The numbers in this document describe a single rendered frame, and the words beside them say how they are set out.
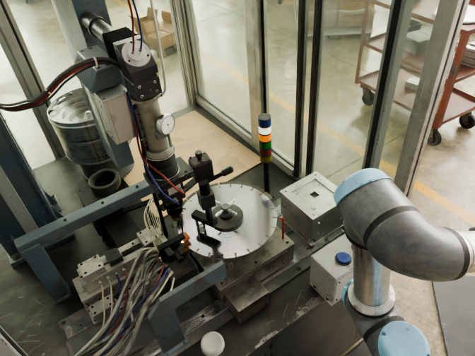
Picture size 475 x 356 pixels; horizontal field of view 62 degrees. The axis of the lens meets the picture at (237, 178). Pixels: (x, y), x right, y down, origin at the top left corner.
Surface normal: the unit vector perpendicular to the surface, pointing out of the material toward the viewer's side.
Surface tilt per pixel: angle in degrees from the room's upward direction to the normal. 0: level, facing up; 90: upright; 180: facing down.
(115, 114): 90
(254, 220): 0
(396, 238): 45
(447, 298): 0
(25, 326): 0
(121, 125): 90
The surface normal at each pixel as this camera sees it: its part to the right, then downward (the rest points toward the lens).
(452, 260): 0.20, 0.11
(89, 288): 0.56, 0.51
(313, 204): -0.07, -0.75
